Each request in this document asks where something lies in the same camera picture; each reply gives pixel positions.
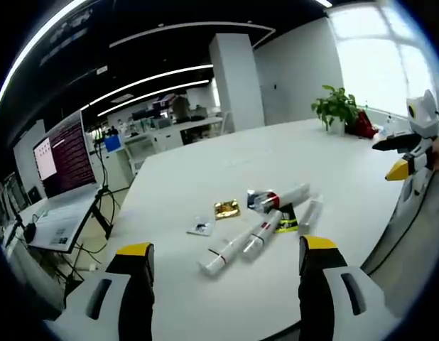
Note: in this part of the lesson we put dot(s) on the blue box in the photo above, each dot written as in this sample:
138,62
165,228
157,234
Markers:
112,144

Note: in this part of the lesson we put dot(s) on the computer monitor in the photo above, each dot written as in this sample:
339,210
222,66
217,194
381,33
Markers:
68,158

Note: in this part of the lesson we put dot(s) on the long white red-stripe skincare tube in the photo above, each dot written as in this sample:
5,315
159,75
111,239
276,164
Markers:
228,250

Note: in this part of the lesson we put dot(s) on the green potted plant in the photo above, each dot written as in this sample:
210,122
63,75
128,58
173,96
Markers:
336,110

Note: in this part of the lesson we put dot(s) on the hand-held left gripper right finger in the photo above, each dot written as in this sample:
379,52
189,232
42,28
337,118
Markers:
347,305

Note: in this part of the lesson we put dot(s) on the gold foil skincare packet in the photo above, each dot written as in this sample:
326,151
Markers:
227,209

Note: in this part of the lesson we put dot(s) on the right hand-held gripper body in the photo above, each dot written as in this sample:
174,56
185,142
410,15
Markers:
423,117

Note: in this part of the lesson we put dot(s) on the tilted white stand desk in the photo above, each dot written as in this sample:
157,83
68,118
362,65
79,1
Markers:
59,220

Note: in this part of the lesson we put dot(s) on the small white skincare sachet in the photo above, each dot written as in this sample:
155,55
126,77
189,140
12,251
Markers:
200,225

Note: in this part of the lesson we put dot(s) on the black yellow skincare sachet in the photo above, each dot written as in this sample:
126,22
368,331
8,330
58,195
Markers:
287,220

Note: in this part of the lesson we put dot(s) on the clear plastic bottle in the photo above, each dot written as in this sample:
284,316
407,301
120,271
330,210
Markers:
385,130

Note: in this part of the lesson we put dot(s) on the person's grey clothing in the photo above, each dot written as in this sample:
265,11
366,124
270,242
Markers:
400,248

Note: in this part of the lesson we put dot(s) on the plain white skincare tube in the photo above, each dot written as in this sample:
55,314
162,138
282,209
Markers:
310,213

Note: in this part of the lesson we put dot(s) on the red bag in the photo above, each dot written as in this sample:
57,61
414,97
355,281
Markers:
363,124

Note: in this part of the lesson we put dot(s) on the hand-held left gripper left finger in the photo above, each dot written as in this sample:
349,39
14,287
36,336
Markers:
98,312

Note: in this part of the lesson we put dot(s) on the short white red-label skincare tube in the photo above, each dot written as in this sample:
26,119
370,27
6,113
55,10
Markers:
264,232

